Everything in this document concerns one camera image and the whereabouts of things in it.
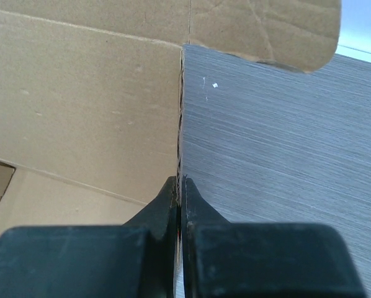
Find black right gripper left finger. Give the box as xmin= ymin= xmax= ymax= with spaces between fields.
xmin=0 ymin=177 xmax=177 ymax=297

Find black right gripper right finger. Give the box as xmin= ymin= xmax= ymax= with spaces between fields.
xmin=181 ymin=178 xmax=367 ymax=297

